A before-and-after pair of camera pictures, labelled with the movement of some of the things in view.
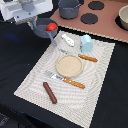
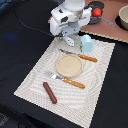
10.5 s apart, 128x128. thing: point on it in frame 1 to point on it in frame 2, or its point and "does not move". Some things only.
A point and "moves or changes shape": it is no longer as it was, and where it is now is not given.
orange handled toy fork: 65,79 does not move
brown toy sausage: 50,92 does not move
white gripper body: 24,11 to 66,22
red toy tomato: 51,26 moves or changes shape
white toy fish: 68,40 does not move
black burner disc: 96,5 does not move
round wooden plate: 69,65 does not move
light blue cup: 86,44 does not move
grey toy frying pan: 40,28 to 96,19
